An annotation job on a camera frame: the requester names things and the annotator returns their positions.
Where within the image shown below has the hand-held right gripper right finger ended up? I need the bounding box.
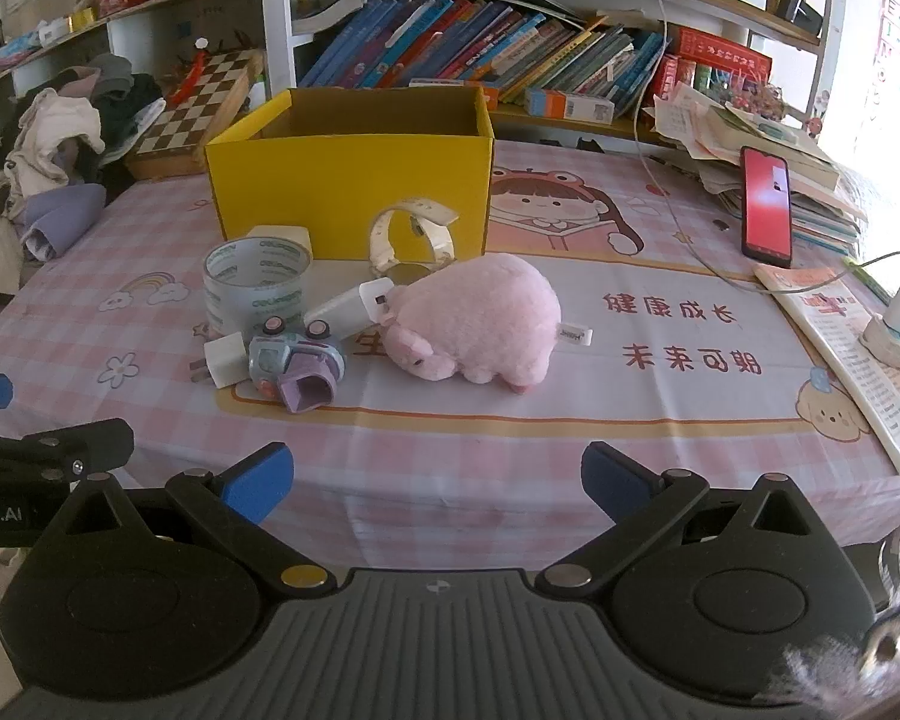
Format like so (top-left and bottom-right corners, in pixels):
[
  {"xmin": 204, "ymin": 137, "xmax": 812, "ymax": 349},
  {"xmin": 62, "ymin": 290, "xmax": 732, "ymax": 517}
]
[{"xmin": 534, "ymin": 441, "xmax": 833, "ymax": 601}]

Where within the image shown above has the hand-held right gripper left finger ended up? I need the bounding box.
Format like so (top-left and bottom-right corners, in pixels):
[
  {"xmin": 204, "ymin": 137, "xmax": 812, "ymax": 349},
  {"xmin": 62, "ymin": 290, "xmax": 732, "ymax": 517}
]
[{"xmin": 45, "ymin": 444, "xmax": 338, "ymax": 601}]

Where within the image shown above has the small white plug adapter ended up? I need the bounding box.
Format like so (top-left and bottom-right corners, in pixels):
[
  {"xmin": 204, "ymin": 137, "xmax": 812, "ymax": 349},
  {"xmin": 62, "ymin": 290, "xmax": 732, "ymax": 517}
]
[{"xmin": 190, "ymin": 332, "xmax": 254, "ymax": 389}]

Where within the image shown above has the grey purple toy car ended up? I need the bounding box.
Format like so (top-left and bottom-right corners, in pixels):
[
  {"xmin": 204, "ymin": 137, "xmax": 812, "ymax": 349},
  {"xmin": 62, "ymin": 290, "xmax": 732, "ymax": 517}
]
[{"xmin": 247, "ymin": 317, "xmax": 346, "ymax": 413}]

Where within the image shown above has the large white charger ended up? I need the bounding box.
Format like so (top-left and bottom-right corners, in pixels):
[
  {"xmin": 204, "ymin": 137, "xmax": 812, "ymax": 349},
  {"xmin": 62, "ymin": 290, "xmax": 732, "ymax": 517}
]
[{"xmin": 304, "ymin": 277, "xmax": 398, "ymax": 340}]

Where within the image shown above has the clear tape roll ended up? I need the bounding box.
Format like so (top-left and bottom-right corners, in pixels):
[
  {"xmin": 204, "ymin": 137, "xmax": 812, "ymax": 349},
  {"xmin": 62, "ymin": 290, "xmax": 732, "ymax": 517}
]
[{"xmin": 202, "ymin": 238, "xmax": 312, "ymax": 337}]

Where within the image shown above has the pink plush pig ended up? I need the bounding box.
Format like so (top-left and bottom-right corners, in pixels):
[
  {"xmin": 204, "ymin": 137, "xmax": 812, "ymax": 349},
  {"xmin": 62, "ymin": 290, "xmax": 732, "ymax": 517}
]
[{"xmin": 379, "ymin": 253, "xmax": 595, "ymax": 395}]

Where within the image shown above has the yellow cardboard box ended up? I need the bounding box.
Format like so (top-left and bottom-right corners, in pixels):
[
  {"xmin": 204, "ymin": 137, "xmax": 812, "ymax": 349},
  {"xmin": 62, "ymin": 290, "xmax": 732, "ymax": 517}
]
[{"xmin": 204, "ymin": 86, "xmax": 496, "ymax": 260}]

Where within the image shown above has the pink checked printed tablecloth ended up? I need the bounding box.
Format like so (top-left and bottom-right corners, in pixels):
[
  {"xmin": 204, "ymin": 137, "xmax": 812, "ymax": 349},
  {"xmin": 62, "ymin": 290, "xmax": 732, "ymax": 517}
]
[{"xmin": 0, "ymin": 139, "xmax": 900, "ymax": 563}]

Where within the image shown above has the lavender garment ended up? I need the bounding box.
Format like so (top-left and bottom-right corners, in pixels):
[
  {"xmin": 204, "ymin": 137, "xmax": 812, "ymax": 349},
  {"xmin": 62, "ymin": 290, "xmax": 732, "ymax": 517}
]
[{"xmin": 21, "ymin": 184, "xmax": 108, "ymax": 262}]

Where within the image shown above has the cream rectangular block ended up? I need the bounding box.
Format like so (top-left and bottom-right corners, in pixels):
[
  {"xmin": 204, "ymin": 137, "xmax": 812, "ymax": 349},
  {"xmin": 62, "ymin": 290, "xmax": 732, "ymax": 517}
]
[{"xmin": 249, "ymin": 223, "xmax": 314, "ymax": 260}]

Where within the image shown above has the open workbook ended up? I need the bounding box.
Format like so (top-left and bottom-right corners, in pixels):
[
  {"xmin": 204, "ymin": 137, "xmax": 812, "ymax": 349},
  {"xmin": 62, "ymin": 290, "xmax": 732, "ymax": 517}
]
[{"xmin": 754, "ymin": 264, "xmax": 900, "ymax": 482}]

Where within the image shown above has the pile of clothes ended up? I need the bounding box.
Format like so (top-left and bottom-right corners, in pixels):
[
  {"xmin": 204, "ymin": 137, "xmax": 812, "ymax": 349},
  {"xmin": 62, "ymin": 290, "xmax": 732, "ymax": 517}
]
[{"xmin": 0, "ymin": 86, "xmax": 107, "ymax": 293}]

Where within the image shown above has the white power strip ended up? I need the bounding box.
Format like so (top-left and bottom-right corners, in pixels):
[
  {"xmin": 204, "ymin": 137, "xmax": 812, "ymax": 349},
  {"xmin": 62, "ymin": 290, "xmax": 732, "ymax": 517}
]
[{"xmin": 859, "ymin": 311, "xmax": 900, "ymax": 383}]

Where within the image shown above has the smartphone with red screen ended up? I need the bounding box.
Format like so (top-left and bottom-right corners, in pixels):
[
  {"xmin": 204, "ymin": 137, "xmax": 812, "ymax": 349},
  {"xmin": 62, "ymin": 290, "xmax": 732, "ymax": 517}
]
[{"xmin": 741, "ymin": 146, "xmax": 794, "ymax": 269}]

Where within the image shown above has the white wristwatch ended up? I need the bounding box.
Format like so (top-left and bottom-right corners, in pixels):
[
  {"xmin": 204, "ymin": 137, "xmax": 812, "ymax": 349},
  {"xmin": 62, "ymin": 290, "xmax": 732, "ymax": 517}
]
[{"xmin": 366, "ymin": 197, "xmax": 460, "ymax": 286}]

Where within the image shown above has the dark green garment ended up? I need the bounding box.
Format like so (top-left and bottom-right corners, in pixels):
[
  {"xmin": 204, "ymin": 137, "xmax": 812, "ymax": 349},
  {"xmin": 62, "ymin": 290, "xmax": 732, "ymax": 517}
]
[{"xmin": 90, "ymin": 75, "xmax": 167, "ymax": 151}]

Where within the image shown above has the grey garment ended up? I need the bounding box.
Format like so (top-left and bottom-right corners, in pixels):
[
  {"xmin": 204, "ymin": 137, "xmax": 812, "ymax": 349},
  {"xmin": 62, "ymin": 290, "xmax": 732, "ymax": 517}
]
[{"xmin": 82, "ymin": 52, "xmax": 134, "ymax": 91}]

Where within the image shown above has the wooden chessboard box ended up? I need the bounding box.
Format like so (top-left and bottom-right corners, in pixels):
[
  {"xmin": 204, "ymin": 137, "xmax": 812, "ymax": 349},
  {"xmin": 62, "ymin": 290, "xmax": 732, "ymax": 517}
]
[{"xmin": 124, "ymin": 49, "xmax": 265, "ymax": 179}]

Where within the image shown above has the stack of books and papers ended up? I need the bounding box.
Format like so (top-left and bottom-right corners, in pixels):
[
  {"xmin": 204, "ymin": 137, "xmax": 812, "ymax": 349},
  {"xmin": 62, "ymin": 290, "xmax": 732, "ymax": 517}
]
[{"xmin": 649, "ymin": 82, "xmax": 867, "ymax": 256}]

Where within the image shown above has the red tassel ornament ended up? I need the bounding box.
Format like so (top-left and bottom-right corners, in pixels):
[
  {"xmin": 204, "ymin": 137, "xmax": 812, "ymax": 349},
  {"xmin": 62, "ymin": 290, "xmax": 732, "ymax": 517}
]
[{"xmin": 171, "ymin": 37, "xmax": 212, "ymax": 102}]

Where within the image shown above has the orange and white box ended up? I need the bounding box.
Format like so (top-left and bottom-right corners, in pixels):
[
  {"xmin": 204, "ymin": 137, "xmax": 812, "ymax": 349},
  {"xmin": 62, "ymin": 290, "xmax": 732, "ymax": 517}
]
[{"xmin": 525, "ymin": 88, "xmax": 616, "ymax": 126}]

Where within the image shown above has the red box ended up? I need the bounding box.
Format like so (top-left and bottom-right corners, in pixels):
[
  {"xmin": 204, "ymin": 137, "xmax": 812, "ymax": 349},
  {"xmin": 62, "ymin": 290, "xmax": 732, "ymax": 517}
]
[{"xmin": 667, "ymin": 26, "xmax": 772, "ymax": 102}]

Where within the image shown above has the white shelving unit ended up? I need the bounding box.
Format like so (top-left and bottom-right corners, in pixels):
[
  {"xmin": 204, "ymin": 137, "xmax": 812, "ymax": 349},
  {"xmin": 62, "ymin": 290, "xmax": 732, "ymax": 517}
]
[{"xmin": 0, "ymin": 0, "xmax": 848, "ymax": 143}]

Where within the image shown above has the row of colourful books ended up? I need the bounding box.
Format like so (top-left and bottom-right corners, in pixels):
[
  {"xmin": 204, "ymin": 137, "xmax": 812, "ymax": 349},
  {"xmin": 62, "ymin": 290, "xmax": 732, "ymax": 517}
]
[{"xmin": 300, "ymin": 0, "xmax": 665, "ymax": 110}]

